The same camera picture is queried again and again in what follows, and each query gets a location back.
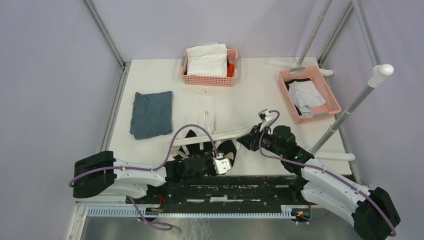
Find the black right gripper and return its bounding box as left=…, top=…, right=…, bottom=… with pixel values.
left=236, top=122, right=285, bottom=158

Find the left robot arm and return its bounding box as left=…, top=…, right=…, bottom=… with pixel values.
left=68, top=150, right=218, bottom=204

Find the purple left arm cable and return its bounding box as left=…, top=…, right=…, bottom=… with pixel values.
left=68, top=124, right=223, bottom=232

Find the white clip hanger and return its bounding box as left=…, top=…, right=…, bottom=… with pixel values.
left=171, top=110, right=250, bottom=150

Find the folded blue-grey cloth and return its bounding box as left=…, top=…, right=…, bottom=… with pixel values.
left=129, top=91, right=173, bottom=140

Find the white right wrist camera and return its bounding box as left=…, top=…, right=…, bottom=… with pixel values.
left=258, top=109, right=275, bottom=132

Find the white crumpled cloth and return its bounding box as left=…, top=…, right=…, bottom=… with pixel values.
left=186, top=43, right=228, bottom=77

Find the metal drying rack stand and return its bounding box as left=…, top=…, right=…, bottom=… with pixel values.
left=264, top=0, right=394, bottom=162

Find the pink basket with white cloth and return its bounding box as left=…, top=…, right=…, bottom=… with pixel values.
left=179, top=49, right=239, bottom=87

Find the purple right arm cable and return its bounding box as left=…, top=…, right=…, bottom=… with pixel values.
left=258, top=109, right=398, bottom=238

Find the black underwear beige waistband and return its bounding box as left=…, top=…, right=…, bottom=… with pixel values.
left=171, top=139, right=237, bottom=166

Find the pink basket with underwear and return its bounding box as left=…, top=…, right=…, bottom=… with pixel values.
left=278, top=65, right=341, bottom=124

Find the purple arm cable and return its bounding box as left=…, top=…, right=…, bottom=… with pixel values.
left=258, top=109, right=398, bottom=238
left=68, top=124, right=223, bottom=232

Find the small white loose clip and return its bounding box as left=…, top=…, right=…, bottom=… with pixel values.
left=198, top=90, right=213, bottom=97

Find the light grey underwear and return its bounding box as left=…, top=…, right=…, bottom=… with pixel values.
left=288, top=79, right=327, bottom=116

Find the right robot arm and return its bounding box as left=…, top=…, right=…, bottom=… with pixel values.
left=236, top=124, right=401, bottom=240

